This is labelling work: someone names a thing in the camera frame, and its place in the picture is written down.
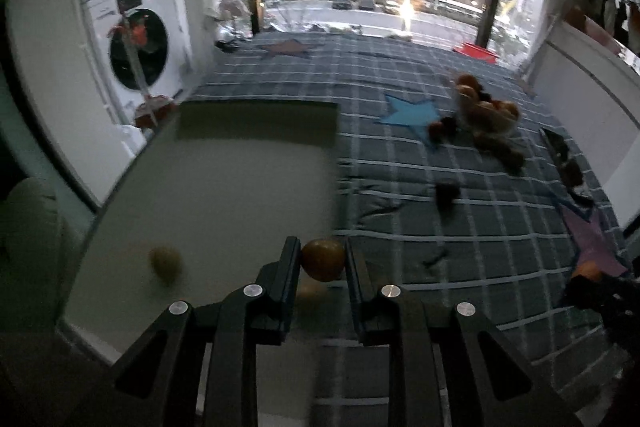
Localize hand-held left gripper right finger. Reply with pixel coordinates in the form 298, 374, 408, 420
344, 239, 576, 427

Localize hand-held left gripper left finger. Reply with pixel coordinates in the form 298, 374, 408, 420
107, 236, 303, 427

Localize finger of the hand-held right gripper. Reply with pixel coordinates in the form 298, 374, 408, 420
564, 274, 608, 315

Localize small orange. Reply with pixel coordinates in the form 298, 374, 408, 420
300, 238, 347, 283
572, 261, 606, 283

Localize white tray with green rim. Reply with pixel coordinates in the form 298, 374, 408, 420
55, 99, 346, 427

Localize clear glass bowl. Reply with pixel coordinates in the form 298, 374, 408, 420
452, 74, 521, 138

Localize checked tablecloth with stars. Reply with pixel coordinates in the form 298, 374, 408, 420
192, 32, 640, 427

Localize small yellowish fruit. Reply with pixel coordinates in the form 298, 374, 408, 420
149, 246, 185, 288

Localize black smartphone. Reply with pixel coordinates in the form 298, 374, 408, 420
540, 128, 596, 202

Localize dark red blurred fruit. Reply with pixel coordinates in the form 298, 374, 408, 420
427, 116, 458, 142

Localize white cabinet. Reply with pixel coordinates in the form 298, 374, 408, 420
520, 22, 640, 233

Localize red basin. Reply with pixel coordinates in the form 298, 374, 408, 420
454, 42, 500, 64

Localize pale rounded object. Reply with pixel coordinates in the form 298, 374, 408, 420
0, 177, 76, 268

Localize white washing machine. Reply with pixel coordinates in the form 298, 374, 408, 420
82, 0, 193, 125

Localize metal pole with red ribbon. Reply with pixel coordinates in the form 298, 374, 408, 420
107, 9, 176, 128

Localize pale covered stand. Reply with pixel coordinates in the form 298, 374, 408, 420
215, 0, 253, 42

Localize white bus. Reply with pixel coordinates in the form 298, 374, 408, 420
434, 0, 485, 20

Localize hanging dark clothes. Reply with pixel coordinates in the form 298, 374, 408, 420
565, 0, 640, 72

